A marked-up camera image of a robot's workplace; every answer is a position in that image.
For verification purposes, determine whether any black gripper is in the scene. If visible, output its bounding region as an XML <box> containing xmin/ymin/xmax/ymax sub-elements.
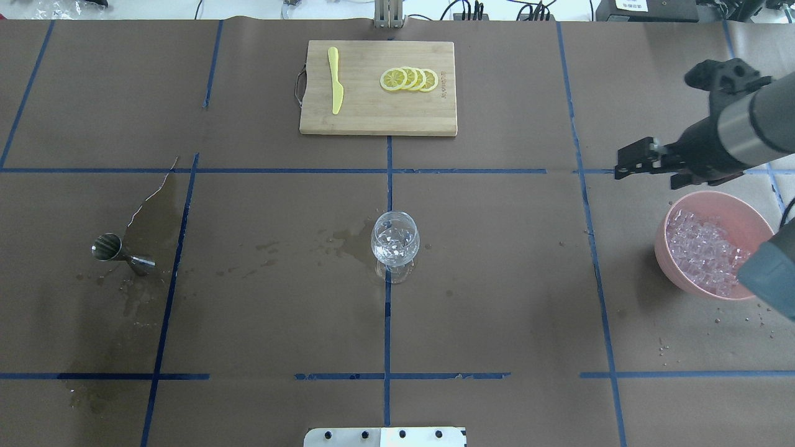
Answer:
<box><xmin>614</xmin><ymin>118</ymin><xmax>746</xmax><ymax>190</ymax></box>

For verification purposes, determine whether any clear ice cube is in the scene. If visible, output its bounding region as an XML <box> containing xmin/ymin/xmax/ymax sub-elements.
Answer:
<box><xmin>376</xmin><ymin>227</ymin><xmax>414</xmax><ymax>258</ymax></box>

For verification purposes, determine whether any metal jigger cup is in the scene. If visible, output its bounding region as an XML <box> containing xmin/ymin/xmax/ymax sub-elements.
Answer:
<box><xmin>91</xmin><ymin>233</ymin><xmax>157</xmax><ymax>276</ymax></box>

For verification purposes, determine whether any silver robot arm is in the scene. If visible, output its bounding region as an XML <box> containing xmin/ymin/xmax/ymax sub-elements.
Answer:
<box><xmin>614</xmin><ymin>59</ymin><xmax>793</xmax><ymax>320</ymax></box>

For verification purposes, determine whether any pink bowl of ice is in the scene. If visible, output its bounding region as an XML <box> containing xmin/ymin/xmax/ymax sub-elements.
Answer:
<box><xmin>653</xmin><ymin>191</ymin><xmax>773</xmax><ymax>302</ymax></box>

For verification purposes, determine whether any clear wine glass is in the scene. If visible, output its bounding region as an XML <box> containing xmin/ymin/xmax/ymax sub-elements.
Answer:
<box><xmin>370</xmin><ymin>211</ymin><xmax>421</xmax><ymax>284</ymax></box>

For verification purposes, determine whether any yellow lemon slice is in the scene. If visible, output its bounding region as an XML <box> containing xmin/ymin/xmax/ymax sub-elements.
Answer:
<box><xmin>379</xmin><ymin>67</ymin><xmax>440</xmax><ymax>93</ymax></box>

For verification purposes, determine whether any bamboo cutting board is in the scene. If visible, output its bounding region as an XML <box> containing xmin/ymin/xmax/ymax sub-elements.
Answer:
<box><xmin>300</xmin><ymin>40</ymin><xmax>459</xmax><ymax>138</ymax></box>

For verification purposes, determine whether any yellow plastic knife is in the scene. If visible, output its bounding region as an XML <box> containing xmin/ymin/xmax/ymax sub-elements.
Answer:
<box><xmin>327</xmin><ymin>47</ymin><xmax>344</xmax><ymax>114</ymax></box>

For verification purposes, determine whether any crumpled clear plastic bag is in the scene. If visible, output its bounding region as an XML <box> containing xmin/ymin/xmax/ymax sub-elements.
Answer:
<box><xmin>31</xmin><ymin>1</ymin><xmax>110</xmax><ymax>20</ymax></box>

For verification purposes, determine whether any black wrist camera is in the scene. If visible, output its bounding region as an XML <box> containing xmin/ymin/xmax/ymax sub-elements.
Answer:
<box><xmin>684</xmin><ymin>58</ymin><xmax>775</xmax><ymax>94</ymax></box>

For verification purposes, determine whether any aluminium frame post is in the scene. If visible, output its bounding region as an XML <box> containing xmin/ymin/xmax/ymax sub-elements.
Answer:
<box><xmin>374</xmin><ymin>0</ymin><xmax>406</xmax><ymax>29</ymax></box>

